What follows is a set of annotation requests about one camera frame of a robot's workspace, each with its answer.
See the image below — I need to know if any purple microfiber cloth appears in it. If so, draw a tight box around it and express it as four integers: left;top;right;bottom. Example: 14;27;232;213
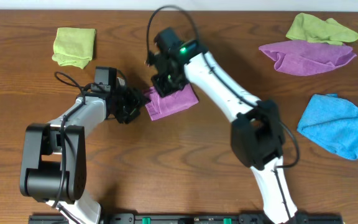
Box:
144;84;198;121

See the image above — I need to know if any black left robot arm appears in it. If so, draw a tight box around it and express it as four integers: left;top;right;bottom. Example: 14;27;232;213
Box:
20;67;147;224

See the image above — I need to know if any folded green cloth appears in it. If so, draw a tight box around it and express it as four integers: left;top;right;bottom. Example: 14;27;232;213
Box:
52;27;96;69

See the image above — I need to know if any crumpled purple cloth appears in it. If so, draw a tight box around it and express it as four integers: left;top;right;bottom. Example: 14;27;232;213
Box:
259;40;357;77

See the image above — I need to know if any crumpled green cloth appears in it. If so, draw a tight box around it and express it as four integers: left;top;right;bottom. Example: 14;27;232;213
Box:
286;13;358;45

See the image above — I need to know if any blue microfiber cloth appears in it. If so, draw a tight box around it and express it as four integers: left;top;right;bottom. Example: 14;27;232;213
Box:
297;94;358;161

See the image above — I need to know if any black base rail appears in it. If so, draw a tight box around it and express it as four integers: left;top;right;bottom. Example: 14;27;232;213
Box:
28;212;344;224

